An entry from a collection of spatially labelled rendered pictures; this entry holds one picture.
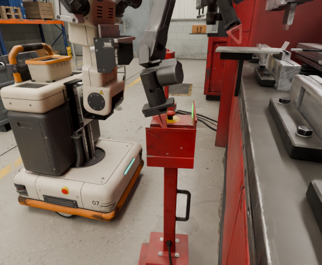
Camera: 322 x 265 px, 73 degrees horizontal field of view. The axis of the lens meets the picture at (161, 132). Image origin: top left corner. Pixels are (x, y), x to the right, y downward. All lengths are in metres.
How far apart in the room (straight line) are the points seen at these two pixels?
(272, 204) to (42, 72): 1.27
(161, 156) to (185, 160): 0.08
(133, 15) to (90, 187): 7.77
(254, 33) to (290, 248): 1.82
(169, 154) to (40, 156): 0.88
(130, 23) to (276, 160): 8.44
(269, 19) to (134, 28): 7.02
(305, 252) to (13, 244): 1.47
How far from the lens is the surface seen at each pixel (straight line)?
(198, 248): 1.37
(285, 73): 0.94
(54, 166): 1.41
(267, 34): 2.02
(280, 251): 0.30
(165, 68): 0.64
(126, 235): 1.42
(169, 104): 0.67
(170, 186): 0.90
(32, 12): 8.87
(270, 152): 0.48
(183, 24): 8.32
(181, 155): 0.73
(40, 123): 1.30
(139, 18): 8.63
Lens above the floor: 1.10
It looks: 26 degrees down
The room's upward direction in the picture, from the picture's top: straight up
